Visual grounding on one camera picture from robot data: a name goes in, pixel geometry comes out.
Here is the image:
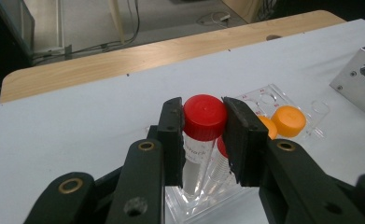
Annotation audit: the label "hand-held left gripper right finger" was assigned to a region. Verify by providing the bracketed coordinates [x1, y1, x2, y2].
[221, 96, 365, 224]

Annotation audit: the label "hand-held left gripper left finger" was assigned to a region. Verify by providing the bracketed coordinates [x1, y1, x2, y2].
[105, 96, 186, 224]

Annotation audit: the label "orange-capped test tube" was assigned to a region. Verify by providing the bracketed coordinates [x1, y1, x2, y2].
[258, 115, 279, 141]
[270, 105, 308, 139]

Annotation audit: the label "red-capped test tube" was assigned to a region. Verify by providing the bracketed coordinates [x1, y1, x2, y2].
[202, 134, 237, 196]
[181, 93, 229, 198]

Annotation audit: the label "clear acrylic tube rack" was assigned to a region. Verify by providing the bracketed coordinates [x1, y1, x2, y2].
[164, 83, 331, 224]

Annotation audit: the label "silver metal tube rack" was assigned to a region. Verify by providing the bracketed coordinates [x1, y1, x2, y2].
[329, 41, 365, 123]

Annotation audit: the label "wooden table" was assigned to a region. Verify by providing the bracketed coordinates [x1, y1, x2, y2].
[0, 9, 348, 105]

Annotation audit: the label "white table board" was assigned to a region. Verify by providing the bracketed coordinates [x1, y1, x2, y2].
[0, 18, 365, 224]

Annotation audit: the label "white power strip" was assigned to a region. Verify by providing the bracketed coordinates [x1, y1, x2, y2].
[33, 45, 67, 57]

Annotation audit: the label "dark cabinet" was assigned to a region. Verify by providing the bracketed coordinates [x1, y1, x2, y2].
[0, 0, 36, 68]

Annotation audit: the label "grey floor cables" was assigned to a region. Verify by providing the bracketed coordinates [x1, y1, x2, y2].
[32, 38, 135, 61]

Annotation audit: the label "black floor cable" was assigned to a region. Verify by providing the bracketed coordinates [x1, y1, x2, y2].
[102, 0, 142, 51]

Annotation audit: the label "white floor cable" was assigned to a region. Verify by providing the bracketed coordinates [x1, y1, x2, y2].
[196, 11, 232, 28]

